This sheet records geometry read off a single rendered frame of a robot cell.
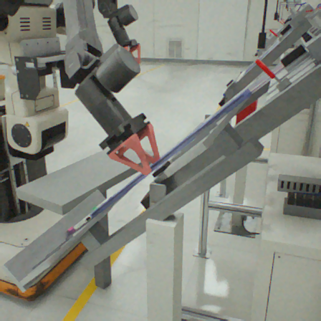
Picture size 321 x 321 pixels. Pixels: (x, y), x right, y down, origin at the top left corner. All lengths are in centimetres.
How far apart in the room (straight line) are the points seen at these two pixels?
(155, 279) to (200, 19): 933
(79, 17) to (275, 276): 84
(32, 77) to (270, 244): 101
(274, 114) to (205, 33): 902
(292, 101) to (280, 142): 156
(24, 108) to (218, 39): 855
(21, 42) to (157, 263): 102
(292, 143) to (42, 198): 166
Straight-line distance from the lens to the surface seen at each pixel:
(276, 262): 110
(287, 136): 245
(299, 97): 91
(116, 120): 67
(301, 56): 125
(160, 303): 81
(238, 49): 979
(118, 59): 64
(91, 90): 68
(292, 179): 132
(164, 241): 71
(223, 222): 228
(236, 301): 177
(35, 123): 153
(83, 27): 79
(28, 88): 148
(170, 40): 1012
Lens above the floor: 119
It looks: 22 degrees down
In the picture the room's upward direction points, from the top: straight up
